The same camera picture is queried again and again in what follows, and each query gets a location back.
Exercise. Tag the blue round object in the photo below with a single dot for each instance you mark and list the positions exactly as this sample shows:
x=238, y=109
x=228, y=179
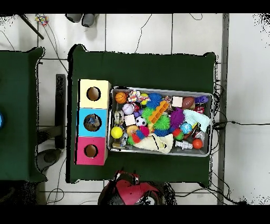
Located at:
x=1, y=119

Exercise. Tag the clear shallow mesh bin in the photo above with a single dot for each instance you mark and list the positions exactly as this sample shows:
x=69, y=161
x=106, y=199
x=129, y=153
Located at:
x=160, y=89

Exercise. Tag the small black white soccer ball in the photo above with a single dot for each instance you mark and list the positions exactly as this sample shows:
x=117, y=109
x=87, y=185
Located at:
x=141, y=121

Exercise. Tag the black stick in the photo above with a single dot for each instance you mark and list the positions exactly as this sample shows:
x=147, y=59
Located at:
x=29, y=25

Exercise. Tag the purple spiky ball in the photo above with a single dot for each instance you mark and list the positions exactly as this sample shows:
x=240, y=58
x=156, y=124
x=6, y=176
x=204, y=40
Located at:
x=177, y=117

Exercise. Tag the small colourful item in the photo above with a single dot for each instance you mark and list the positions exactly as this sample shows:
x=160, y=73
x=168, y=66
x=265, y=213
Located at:
x=41, y=19

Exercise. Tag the small orange basketball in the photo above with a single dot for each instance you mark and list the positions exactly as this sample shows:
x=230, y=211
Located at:
x=121, y=97

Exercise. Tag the brown toy football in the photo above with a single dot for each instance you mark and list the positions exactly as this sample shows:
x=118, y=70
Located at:
x=188, y=102

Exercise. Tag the black upright bar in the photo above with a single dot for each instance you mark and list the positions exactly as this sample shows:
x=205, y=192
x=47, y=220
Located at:
x=60, y=110

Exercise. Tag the grey round base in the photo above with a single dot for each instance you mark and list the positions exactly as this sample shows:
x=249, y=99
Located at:
x=49, y=157

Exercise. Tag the dark green side table cloth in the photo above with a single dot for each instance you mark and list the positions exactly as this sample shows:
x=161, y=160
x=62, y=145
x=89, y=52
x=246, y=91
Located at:
x=19, y=127

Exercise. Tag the yellow green ball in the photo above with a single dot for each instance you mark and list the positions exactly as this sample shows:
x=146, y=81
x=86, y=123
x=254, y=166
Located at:
x=116, y=132

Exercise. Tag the blue spiky ball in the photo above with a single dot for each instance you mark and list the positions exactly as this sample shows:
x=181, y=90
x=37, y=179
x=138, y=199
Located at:
x=154, y=99

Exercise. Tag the wooden box three holes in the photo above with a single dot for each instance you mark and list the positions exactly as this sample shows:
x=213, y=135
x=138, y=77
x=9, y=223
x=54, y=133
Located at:
x=103, y=103

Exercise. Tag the orange toy brick round studs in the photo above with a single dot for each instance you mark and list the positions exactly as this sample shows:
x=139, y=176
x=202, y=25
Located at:
x=158, y=112

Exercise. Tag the light blue cloth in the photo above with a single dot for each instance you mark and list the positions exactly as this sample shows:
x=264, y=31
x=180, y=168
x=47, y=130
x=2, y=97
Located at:
x=197, y=119

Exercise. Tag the cream knitted cloth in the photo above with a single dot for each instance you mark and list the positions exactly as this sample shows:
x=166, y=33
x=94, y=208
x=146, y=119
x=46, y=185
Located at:
x=154, y=143

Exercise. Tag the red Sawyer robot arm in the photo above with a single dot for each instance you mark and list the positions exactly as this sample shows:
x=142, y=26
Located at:
x=130, y=192

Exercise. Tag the green spiky ball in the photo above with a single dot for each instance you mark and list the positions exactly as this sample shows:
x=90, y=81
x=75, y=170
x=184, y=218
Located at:
x=162, y=122

